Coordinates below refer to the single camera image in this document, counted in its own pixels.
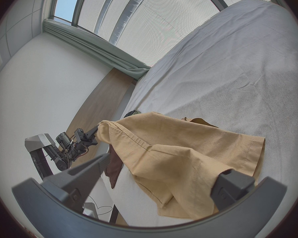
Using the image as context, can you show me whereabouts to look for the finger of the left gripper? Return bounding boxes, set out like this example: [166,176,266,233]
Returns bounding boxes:
[89,124,101,136]

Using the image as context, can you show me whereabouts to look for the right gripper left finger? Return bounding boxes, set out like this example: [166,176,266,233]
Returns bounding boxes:
[41,153,110,211]

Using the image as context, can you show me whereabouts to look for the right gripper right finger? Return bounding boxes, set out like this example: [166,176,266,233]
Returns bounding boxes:
[211,169,256,211]

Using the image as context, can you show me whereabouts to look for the tan shorts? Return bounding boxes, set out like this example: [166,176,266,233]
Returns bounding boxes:
[96,111,266,219]

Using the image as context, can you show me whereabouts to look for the bed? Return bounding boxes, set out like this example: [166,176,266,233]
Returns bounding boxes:
[65,0,298,226]

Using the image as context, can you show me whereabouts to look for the dark brown garment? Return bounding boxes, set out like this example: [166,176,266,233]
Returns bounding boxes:
[105,144,124,189]

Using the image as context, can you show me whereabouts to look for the blue-green curtain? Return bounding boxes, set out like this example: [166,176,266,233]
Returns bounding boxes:
[43,19,151,81]

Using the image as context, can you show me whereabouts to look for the window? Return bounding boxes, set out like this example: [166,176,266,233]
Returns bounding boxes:
[48,0,280,67]

